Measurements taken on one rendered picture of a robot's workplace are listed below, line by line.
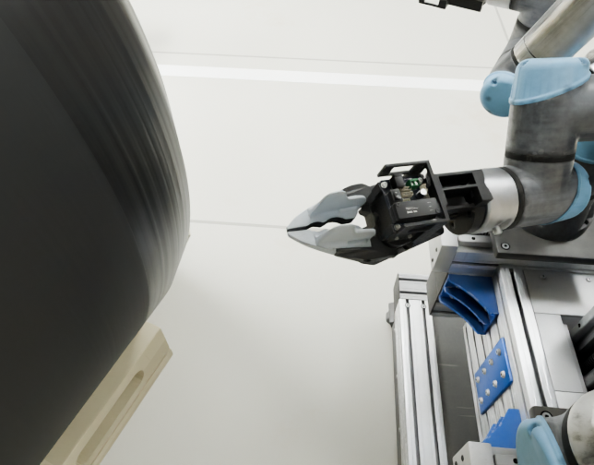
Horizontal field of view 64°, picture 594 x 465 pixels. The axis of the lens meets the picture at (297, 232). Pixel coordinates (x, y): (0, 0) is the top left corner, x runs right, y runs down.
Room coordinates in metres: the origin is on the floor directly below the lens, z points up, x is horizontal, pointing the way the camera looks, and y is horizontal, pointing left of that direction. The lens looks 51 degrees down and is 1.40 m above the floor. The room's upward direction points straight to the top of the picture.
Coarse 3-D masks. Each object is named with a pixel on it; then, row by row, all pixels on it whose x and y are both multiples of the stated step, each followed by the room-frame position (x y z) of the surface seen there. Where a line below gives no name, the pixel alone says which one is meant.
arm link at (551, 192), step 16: (512, 160) 0.41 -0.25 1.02; (512, 176) 0.39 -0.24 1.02; (528, 176) 0.39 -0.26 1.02; (544, 176) 0.39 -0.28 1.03; (560, 176) 0.39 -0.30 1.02; (576, 176) 0.40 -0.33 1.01; (528, 192) 0.37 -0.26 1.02; (544, 192) 0.37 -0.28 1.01; (560, 192) 0.38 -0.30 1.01; (576, 192) 0.38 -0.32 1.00; (528, 208) 0.36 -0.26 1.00; (544, 208) 0.36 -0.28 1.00; (560, 208) 0.37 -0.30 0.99; (576, 208) 0.38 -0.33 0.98; (512, 224) 0.35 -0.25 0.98; (528, 224) 0.36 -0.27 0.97; (544, 224) 0.37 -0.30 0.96
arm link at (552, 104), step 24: (528, 72) 0.46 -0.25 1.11; (552, 72) 0.45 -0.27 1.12; (576, 72) 0.44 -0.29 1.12; (528, 96) 0.44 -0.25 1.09; (552, 96) 0.43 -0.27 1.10; (576, 96) 0.43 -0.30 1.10; (528, 120) 0.43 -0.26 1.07; (552, 120) 0.42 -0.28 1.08; (576, 120) 0.42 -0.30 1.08; (528, 144) 0.41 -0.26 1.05; (552, 144) 0.40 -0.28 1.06; (576, 144) 0.41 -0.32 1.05
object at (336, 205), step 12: (336, 192) 0.34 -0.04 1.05; (324, 204) 0.34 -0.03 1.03; (336, 204) 0.34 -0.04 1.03; (348, 204) 0.35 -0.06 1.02; (360, 204) 0.36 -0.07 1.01; (300, 216) 0.34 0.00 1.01; (312, 216) 0.34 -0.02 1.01; (324, 216) 0.34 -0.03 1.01; (336, 216) 0.34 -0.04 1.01; (348, 216) 0.34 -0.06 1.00; (288, 228) 0.32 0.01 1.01; (300, 228) 0.32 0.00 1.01
